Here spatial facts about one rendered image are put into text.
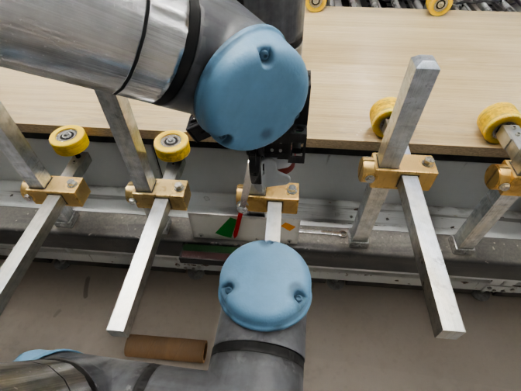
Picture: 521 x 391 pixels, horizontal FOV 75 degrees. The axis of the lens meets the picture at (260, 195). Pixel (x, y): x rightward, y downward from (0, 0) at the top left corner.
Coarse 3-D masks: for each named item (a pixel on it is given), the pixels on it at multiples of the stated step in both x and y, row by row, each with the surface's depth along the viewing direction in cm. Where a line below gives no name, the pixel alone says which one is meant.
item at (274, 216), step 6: (270, 204) 72; (276, 204) 72; (270, 210) 71; (276, 210) 71; (270, 216) 70; (276, 216) 70; (270, 222) 69; (276, 222) 69; (270, 228) 68; (276, 228) 68; (270, 234) 67; (276, 234) 67; (276, 240) 66
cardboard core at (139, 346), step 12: (132, 336) 131; (144, 336) 132; (156, 336) 133; (132, 348) 128; (144, 348) 128; (156, 348) 128; (168, 348) 128; (180, 348) 128; (192, 348) 127; (204, 348) 134; (180, 360) 128; (192, 360) 127; (204, 360) 130
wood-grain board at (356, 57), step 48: (336, 48) 110; (384, 48) 110; (432, 48) 110; (480, 48) 110; (0, 96) 92; (48, 96) 92; (96, 96) 92; (336, 96) 92; (384, 96) 92; (432, 96) 92; (480, 96) 92; (336, 144) 81; (432, 144) 79; (480, 144) 79
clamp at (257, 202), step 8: (240, 184) 75; (288, 184) 75; (296, 184) 75; (240, 192) 73; (272, 192) 73; (280, 192) 73; (296, 192) 73; (248, 200) 73; (256, 200) 73; (264, 200) 73; (272, 200) 72; (280, 200) 72; (288, 200) 72; (296, 200) 72; (248, 208) 75; (256, 208) 75; (264, 208) 75; (288, 208) 74; (296, 208) 74
